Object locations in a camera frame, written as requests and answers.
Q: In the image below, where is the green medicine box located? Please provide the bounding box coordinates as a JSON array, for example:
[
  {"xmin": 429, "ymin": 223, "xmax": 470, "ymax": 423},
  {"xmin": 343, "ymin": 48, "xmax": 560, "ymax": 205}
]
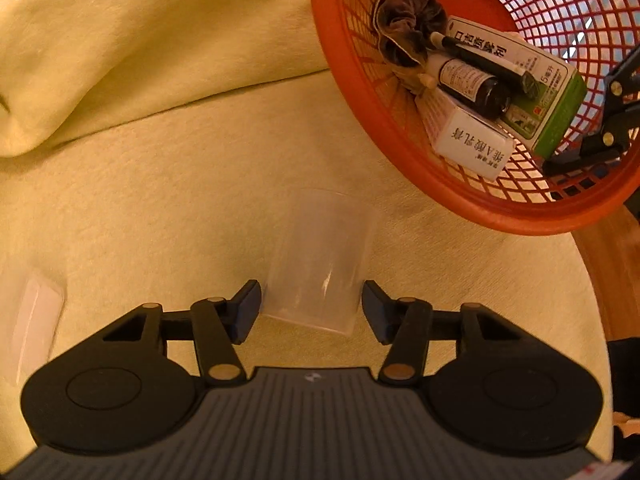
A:
[{"xmin": 447, "ymin": 16, "xmax": 587, "ymax": 159}]

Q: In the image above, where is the orange plastic mesh basket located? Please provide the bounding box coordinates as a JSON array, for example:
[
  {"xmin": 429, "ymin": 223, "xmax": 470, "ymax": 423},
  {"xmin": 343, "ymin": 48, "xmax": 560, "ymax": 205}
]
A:
[{"xmin": 310, "ymin": 0, "xmax": 639, "ymax": 235}]

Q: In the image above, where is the clear plastic cup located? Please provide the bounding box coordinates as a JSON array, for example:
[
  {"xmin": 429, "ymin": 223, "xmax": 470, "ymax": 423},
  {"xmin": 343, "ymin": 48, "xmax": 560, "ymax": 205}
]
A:
[{"xmin": 262, "ymin": 188, "xmax": 380, "ymax": 336}]

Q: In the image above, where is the white medicine box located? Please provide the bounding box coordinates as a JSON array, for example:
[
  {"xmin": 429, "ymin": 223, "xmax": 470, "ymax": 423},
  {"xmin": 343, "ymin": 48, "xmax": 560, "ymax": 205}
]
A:
[{"xmin": 414, "ymin": 89, "xmax": 515, "ymax": 181}]

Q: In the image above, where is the brown velvet scrunchie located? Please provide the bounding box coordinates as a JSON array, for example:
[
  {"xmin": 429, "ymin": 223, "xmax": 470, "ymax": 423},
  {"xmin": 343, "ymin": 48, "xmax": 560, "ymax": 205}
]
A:
[{"xmin": 371, "ymin": 0, "xmax": 447, "ymax": 68}]

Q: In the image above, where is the small dark medicine bottle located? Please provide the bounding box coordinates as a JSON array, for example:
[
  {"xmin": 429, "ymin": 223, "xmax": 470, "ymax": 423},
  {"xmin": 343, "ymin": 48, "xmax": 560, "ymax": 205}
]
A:
[{"xmin": 418, "ymin": 52, "xmax": 512, "ymax": 120}]

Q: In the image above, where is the flat clear plastic packet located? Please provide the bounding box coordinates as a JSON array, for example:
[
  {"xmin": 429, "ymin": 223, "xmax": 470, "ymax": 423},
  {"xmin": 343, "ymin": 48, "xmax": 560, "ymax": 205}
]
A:
[{"xmin": 9, "ymin": 271, "xmax": 65, "ymax": 384}]

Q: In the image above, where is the yellow sofa cover blanket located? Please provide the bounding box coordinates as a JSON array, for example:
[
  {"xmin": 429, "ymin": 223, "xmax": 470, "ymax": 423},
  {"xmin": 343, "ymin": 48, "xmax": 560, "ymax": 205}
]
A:
[{"xmin": 0, "ymin": 0, "xmax": 616, "ymax": 470}]

